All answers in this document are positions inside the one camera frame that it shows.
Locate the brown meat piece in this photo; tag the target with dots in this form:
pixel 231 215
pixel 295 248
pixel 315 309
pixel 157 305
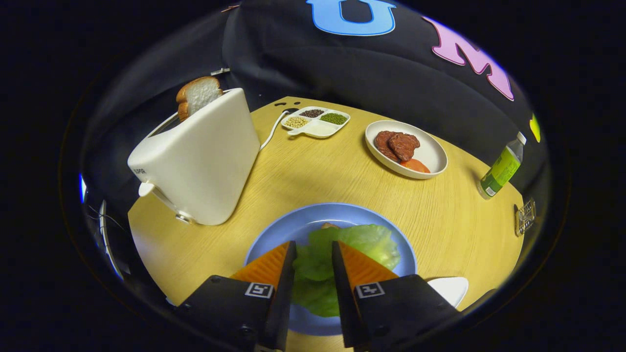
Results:
pixel 405 145
pixel 383 144

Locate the silver cloth clip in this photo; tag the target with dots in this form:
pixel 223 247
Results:
pixel 220 71

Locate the green lettuce leaf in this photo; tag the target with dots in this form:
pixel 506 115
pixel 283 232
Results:
pixel 362 244

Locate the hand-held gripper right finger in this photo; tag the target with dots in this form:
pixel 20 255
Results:
pixel 345 308

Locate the black backdrop cloth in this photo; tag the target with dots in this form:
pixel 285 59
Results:
pixel 342 68

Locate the pile of dark brown beans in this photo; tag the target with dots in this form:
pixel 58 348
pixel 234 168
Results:
pixel 312 113

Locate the white round plate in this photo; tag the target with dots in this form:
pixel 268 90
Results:
pixel 430 149

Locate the green label plastic bottle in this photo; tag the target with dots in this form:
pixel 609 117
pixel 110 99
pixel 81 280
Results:
pixel 501 168

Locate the blue round plate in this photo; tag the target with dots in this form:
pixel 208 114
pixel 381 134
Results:
pixel 293 220

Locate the red tomato slice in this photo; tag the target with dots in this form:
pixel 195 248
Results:
pixel 415 166

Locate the bread slice with ham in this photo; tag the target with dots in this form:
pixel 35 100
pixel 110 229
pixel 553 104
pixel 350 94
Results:
pixel 329 225

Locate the white toaster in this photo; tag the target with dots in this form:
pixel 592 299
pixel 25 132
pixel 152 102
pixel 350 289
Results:
pixel 200 156

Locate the white sectioned dish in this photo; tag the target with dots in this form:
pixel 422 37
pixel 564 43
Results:
pixel 320 128

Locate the pile of yellow beans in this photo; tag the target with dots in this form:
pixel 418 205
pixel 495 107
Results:
pixel 296 121

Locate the pile of green beans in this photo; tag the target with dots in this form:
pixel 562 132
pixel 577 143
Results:
pixel 334 118

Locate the toasted bread slice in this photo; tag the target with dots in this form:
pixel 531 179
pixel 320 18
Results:
pixel 200 93

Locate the copper cloth clip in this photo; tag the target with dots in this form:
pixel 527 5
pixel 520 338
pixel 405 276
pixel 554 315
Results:
pixel 230 8

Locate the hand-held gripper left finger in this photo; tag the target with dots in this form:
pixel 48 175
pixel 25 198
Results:
pixel 279 313

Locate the white square plate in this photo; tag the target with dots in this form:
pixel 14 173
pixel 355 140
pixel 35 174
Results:
pixel 452 288

